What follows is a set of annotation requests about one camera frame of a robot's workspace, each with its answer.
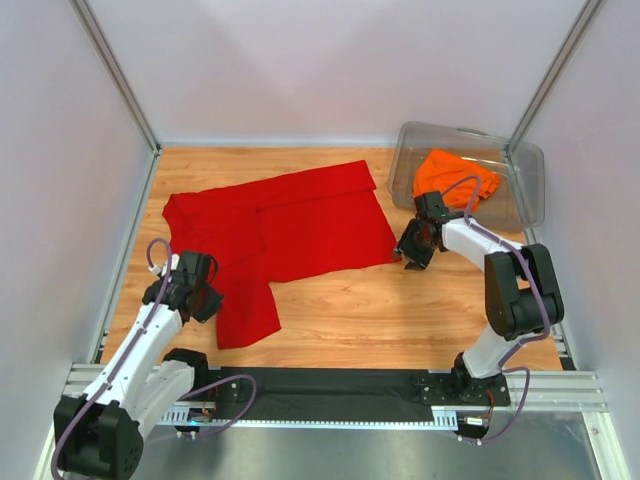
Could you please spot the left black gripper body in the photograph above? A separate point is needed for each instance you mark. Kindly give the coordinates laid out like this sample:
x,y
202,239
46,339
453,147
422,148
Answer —
x,y
209,297

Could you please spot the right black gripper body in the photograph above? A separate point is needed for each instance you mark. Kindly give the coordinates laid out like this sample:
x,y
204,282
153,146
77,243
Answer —
x,y
413,245

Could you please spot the red t shirt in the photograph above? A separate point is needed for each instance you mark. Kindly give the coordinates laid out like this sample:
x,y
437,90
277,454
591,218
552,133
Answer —
x,y
279,230

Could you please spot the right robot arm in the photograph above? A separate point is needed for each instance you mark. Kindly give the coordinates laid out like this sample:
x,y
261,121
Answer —
x,y
521,293

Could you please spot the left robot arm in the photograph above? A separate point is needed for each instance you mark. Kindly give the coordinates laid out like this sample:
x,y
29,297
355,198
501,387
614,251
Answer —
x,y
101,432

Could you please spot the orange t shirt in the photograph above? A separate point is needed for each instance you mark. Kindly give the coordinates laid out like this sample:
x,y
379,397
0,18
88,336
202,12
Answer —
x,y
457,179

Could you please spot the clear plastic bin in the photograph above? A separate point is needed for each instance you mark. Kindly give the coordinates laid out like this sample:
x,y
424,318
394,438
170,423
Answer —
x,y
519,202

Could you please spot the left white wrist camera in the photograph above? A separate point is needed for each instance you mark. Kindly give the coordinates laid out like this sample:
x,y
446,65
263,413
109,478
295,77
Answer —
x,y
158,270

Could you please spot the aluminium front rail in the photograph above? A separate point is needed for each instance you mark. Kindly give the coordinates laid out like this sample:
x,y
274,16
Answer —
x,y
538,390

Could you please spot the right aluminium corner post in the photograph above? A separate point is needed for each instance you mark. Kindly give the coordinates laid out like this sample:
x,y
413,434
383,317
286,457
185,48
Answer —
x,y
577,31

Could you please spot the aluminium corner post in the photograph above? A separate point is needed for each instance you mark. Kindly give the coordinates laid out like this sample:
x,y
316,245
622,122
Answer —
x,y
98,39
577,31

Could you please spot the left aluminium corner post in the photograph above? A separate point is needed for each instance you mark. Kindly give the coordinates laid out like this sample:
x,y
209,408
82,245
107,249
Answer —
x,y
98,39

